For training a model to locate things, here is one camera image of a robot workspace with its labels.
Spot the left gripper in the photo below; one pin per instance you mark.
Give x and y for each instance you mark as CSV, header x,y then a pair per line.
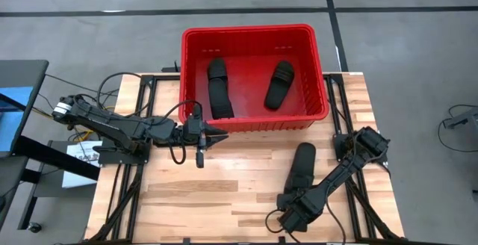
x,y
192,134

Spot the black monitor stand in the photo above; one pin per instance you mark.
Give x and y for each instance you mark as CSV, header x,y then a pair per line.
x,y
56,158

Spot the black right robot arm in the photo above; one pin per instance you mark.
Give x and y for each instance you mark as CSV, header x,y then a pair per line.
x,y
336,177

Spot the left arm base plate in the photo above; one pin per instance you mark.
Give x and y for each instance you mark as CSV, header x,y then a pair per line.
x,y
119,159

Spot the dark monitor with blue screen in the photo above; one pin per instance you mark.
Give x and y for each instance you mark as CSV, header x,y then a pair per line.
x,y
22,77

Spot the small black bracket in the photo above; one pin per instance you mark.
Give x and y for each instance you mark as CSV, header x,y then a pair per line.
x,y
175,67

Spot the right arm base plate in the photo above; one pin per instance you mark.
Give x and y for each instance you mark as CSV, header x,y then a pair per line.
x,y
341,152

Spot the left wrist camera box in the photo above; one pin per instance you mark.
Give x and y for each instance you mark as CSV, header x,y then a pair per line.
x,y
196,115

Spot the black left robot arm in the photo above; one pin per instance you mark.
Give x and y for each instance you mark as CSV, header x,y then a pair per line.
x,y
112,121

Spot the black aluminium frame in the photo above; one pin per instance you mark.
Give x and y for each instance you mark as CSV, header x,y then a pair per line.
x,y
146,81
333,78

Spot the white printed paper sheet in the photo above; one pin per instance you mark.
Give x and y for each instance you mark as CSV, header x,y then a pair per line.
x,y
74,181

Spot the gray stand leg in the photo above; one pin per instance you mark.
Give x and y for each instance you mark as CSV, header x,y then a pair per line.
x,y
463,118

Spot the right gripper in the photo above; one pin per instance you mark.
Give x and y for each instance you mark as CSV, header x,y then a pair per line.
x,y
297,192

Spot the black table edge clip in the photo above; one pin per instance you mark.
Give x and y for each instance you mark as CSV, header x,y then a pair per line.
x,y
185,240
282,239

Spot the black caster wheel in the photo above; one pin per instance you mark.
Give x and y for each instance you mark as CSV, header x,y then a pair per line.
x,y
34,227

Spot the red plastic bin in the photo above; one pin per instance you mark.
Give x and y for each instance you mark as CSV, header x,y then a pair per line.
x,y
250,99

